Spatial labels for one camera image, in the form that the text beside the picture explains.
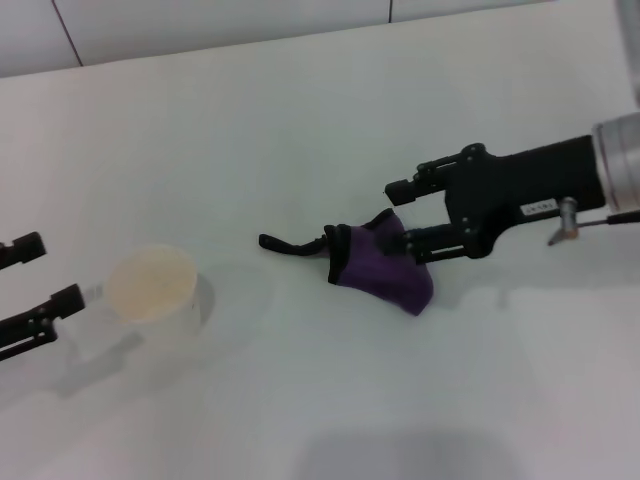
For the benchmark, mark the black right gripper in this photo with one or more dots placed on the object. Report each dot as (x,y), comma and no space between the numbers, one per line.
(525,180)

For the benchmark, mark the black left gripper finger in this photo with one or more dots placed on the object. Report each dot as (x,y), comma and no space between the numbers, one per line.
(65,302)
(25,248)

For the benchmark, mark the blue-purple rag black trim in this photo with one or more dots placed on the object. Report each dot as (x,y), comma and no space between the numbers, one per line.
(380,280)

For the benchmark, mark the white paper cup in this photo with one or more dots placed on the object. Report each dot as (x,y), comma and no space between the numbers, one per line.
(150,285)

